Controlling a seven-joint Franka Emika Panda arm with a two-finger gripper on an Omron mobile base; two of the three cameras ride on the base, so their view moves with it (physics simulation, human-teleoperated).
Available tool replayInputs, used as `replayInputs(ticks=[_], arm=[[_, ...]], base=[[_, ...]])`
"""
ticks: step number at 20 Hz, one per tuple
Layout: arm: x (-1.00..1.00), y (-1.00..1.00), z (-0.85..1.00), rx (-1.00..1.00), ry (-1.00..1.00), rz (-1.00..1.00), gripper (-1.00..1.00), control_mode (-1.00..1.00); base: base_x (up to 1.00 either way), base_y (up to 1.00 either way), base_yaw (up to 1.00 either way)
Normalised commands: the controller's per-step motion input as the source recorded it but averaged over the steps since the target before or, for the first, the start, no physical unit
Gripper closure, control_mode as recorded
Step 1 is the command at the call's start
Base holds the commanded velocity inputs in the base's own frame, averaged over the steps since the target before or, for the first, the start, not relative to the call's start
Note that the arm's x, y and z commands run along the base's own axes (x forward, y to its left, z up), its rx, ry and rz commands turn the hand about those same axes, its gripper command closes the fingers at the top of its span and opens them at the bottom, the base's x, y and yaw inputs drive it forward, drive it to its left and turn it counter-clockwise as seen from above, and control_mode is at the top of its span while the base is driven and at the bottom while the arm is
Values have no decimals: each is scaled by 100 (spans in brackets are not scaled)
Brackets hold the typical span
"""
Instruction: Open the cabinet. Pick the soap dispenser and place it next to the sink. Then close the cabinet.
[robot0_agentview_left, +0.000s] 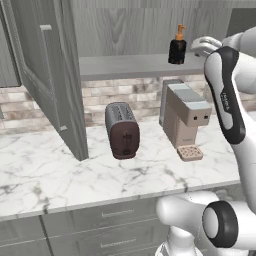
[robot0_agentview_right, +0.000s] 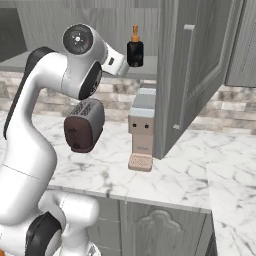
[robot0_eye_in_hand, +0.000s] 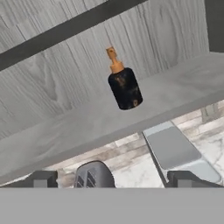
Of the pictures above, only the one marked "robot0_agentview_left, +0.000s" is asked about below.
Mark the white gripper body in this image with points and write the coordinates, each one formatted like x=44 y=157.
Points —
x=204 y=45

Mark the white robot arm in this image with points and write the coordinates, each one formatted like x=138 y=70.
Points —
x=230 y=110

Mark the black soap dispenser orange pump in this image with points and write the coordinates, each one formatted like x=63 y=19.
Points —
x=177 y=50

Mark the grey base cabinet door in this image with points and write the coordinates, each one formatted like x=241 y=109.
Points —
x=21 y=236

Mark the beige coffee machine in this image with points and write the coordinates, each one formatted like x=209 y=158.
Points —
x=184 y=115

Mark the grey brown toaster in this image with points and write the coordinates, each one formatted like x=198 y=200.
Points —
x=122 y=130

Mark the grey drawer front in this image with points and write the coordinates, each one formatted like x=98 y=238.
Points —
x=100 y=216
x=110 y=241

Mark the grey open wall cabinet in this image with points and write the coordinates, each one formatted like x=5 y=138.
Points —
x=140 y=36

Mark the grey closed wall cabinet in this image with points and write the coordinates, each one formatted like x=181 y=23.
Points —
x=7 y=53

